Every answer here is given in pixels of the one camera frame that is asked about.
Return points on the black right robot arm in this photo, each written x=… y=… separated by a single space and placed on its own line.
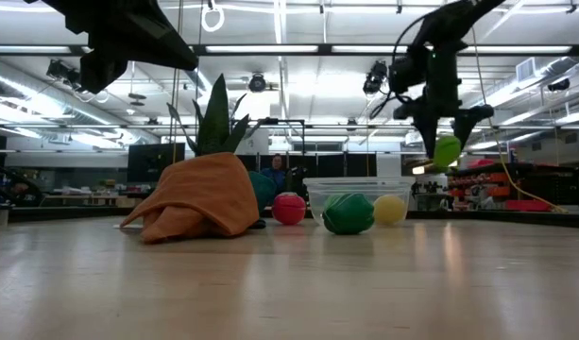
x=449 y=23

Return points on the round black ceiling camera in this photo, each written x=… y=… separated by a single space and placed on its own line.
x=257 y=83

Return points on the clear plastic container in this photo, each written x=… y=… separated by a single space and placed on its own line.
x=312 y=198

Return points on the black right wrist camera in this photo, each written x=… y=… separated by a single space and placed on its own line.
x=402 y=73

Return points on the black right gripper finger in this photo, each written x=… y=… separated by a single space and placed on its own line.
x=466 y=127
x=427 y=134

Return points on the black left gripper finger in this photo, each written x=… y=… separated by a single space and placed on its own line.
x=175 y=54
x=97 y=71

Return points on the black partition panels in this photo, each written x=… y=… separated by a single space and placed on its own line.
x=336 y=165

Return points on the red toy tomato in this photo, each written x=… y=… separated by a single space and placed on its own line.
x=289 y=209

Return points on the red storage bin rack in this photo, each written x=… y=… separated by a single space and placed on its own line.
x=487 y=179

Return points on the yellow toy lemon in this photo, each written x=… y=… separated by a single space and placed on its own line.
x=389 y=210

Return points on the black overhead frame beam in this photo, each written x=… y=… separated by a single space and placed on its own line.
x=327 y=49

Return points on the black ceiling camera rig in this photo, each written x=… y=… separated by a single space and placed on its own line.
x=62 y=72

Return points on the black monitor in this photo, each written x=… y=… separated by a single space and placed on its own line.
x=149 y=163

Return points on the person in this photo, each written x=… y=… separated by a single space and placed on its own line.
x=276 y=175

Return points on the green spiky plant leaves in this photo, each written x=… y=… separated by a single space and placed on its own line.
x=216 y=123

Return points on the orange cloth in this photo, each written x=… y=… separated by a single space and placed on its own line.
x=204 y=193

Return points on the light green toy lime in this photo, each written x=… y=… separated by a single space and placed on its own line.
x=447 y=151

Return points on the dark green toy bell pepper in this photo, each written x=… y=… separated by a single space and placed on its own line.
x=348 y=215

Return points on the teal rounded object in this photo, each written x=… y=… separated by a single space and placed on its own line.
x=264 y=189

